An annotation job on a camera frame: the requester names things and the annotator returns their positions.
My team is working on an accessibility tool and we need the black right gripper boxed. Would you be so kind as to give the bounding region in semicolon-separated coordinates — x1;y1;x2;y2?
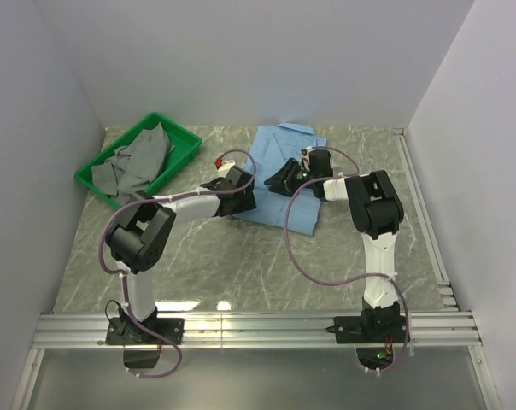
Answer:
265;158;318;198

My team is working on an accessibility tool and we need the light blue long sleeve shirt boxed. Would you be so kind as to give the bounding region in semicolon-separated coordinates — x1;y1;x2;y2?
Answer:
235;122;327;237

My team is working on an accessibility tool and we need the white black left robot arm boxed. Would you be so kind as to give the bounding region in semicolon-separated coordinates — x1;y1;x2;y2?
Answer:
103;164;256;344

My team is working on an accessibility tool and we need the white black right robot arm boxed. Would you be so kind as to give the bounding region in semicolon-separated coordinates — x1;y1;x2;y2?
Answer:
264;147;404;342

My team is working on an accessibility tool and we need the grey long sleeve shirt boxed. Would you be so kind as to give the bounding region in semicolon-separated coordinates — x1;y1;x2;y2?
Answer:
91;123;173;206

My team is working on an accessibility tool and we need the green plastic bin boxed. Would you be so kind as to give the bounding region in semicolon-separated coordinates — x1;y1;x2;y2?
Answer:
74;112;202;208

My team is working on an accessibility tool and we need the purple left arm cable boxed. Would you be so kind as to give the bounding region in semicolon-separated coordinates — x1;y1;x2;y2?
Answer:
100;148;258;379

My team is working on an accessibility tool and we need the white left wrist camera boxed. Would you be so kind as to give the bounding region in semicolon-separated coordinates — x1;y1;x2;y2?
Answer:
214;157;236;177

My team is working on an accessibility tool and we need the aluminium side rail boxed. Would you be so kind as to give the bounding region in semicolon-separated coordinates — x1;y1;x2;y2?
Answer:
393;128;460;312

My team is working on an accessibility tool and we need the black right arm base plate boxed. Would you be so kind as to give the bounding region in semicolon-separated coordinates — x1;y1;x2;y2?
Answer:
325;316;407;344

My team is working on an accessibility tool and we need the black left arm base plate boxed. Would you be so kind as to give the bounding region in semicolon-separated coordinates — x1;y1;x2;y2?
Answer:
105;317;184;346

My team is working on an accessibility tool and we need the aluminium front mounting rail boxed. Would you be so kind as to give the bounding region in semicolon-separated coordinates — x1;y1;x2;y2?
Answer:
31;311;482;349

